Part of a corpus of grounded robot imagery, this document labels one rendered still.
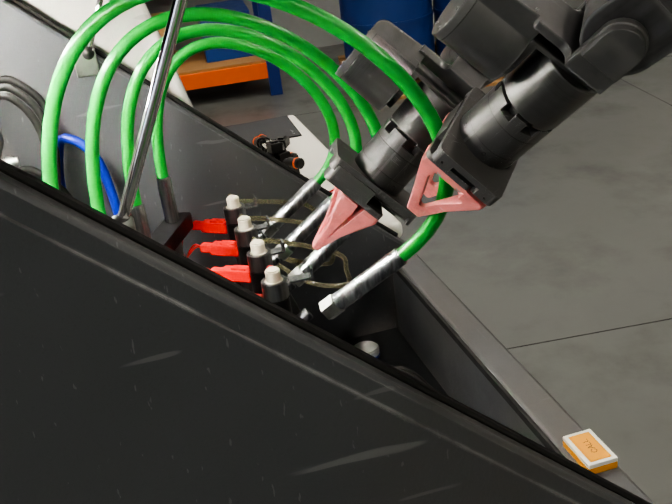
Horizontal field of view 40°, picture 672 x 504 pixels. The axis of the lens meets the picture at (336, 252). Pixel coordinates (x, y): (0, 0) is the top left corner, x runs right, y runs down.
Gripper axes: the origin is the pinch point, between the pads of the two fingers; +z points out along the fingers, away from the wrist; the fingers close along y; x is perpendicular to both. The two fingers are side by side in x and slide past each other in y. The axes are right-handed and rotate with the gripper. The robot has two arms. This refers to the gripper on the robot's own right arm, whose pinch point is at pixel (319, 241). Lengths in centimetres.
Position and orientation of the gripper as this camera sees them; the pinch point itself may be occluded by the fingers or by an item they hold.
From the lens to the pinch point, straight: 95.0
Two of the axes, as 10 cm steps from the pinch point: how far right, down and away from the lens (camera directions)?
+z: -6.3, 7.1, 3.1
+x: 0.2, 4.1, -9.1
